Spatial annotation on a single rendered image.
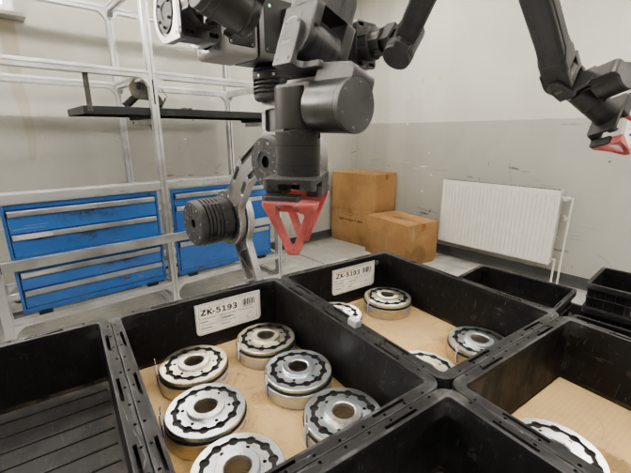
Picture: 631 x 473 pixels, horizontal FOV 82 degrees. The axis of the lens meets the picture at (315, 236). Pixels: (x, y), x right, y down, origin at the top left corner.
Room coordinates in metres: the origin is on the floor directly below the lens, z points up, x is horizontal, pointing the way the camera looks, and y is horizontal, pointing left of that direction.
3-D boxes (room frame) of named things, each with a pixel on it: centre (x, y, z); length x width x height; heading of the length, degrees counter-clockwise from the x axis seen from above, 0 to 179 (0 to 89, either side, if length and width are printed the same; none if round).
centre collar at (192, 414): (0.40, 0.14, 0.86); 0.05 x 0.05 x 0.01
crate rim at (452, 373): (0.61, -0.16, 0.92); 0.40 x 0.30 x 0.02; 34
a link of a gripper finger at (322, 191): (0.50, 0.02, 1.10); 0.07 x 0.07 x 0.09; 79
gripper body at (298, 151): (0.48, 0.02, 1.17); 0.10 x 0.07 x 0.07; 169
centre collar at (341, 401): (0.39, -0.04, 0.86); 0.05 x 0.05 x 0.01
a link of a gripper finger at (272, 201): (0.46, 0.03, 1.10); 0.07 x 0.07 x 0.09; 79
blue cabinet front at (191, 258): (2.45, 0.61, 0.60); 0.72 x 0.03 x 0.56; 132
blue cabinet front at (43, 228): (1.92, 1.21, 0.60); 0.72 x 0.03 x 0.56; 132
